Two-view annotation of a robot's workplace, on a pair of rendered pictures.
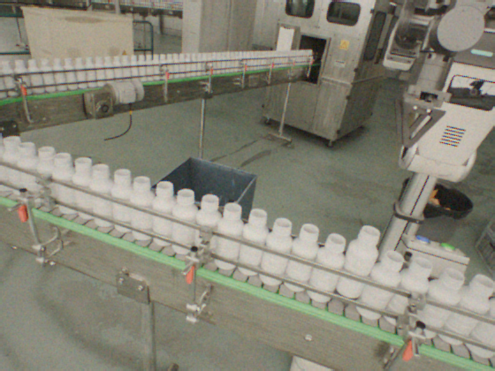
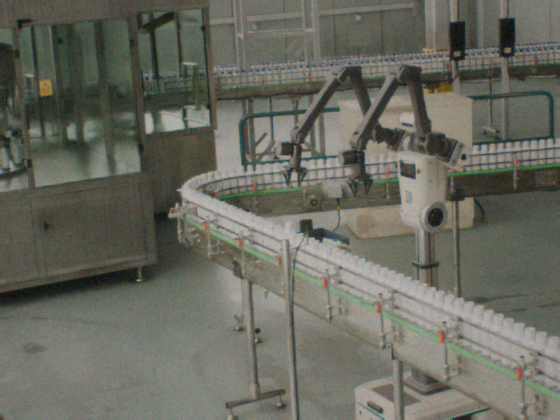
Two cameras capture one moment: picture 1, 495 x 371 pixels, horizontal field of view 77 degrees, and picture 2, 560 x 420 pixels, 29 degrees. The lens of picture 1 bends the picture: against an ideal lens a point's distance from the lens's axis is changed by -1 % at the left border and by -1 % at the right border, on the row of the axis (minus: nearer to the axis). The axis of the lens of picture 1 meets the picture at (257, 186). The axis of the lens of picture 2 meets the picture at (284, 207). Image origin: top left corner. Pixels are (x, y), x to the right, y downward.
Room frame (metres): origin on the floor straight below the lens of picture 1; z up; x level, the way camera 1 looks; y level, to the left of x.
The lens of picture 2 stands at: (-2.80, -4.25, 2.46)
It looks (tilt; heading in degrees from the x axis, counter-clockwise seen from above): 13 degrees down; 51
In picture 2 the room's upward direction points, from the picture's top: 3 degrees counter-clockwise
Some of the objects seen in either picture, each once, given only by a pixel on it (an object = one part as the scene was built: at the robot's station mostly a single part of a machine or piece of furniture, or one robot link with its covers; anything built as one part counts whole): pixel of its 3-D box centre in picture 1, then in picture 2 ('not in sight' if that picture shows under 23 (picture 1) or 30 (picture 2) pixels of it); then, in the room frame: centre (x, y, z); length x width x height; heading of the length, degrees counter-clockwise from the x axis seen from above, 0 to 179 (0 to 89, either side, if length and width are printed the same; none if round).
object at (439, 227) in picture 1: (418, 230); not in sight; (1.91, -1.21, 0.32); 0.45 x 0.45 x 0.64
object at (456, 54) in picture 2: not in sight; (456, 41); (5.91, 3.33, 1.55); 0.17 x 0.15 x 0.42; 149
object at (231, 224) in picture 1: (229, 236); (262, 234); (0.58, 0.04, 1.08); 0.06 x 0.06 x 0.17
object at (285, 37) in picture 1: (285, 40); not in sight; (4.55, -0.05, 1.22); 0.23 x 0.04 x 0.32; 59
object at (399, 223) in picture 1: (392, 247); (426, 298); (1.09, -0.62, 0.74); 0.11 x 0.11 x 0.40; 77
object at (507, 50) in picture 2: not in sight; (505, 38); (6.38, 3.05, 1.55); 0.17 x 0.15 x 0.42; 149
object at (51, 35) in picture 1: (85, 61); (405, 163); (4.28, 2.56, 0.59); 1.10 x 0.62 x 1.18; 149
